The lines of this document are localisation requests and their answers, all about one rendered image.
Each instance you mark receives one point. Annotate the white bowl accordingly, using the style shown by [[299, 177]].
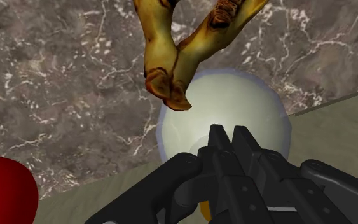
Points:
[[228, 102]]

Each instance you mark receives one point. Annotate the red round object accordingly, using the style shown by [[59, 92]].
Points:
[[5, 192]]

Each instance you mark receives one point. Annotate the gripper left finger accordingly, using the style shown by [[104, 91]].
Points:
[[185, 183]]

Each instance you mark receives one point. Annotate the yellow banana bunch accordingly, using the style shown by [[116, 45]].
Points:
[[163, 56]]

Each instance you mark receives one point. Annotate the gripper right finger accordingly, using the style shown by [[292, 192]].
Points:
[[290, 189]]

